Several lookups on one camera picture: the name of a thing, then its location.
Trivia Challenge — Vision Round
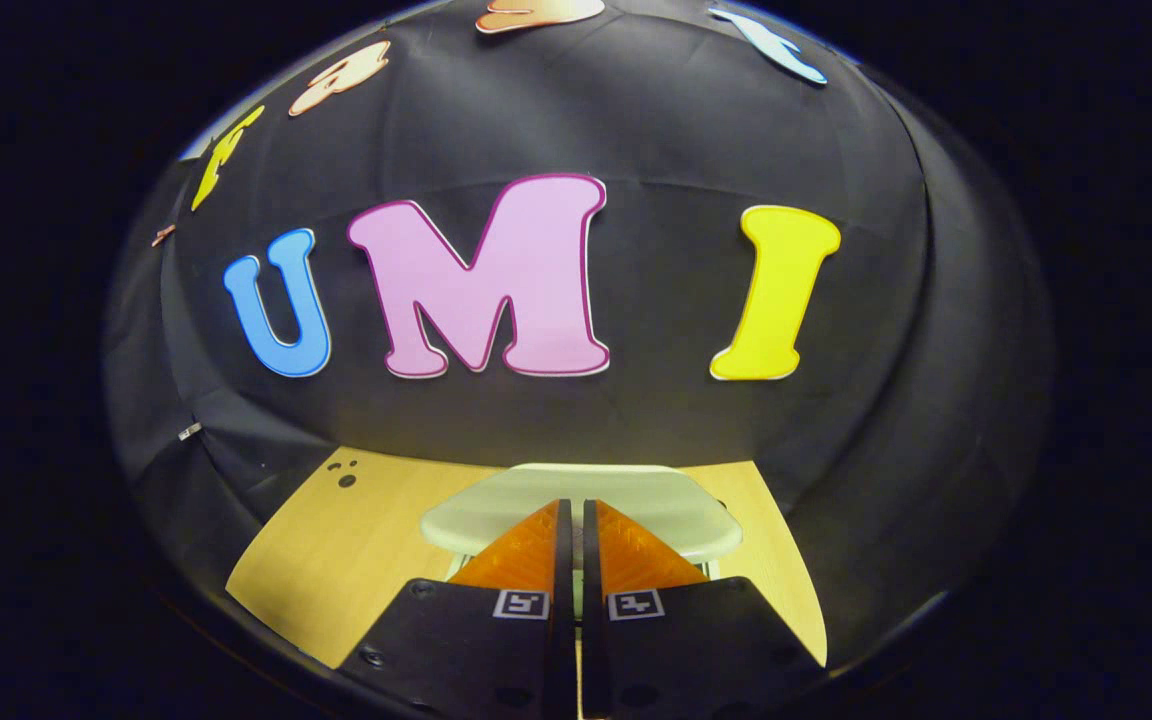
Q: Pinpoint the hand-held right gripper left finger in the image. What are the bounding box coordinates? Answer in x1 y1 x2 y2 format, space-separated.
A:
336 498 577 720

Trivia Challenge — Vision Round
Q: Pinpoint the black backdrop cloth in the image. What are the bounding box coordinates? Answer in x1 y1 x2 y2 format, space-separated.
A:
101 0 1052 671

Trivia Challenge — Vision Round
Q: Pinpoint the wooden desktop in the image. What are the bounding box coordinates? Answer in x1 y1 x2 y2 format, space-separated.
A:
226 447 829 720

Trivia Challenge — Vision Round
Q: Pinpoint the green desktop garbage bin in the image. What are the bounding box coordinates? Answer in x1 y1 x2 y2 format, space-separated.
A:
419 463 744 593

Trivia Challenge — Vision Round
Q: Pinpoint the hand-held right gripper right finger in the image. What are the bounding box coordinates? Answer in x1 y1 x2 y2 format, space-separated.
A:
581 498 827 720

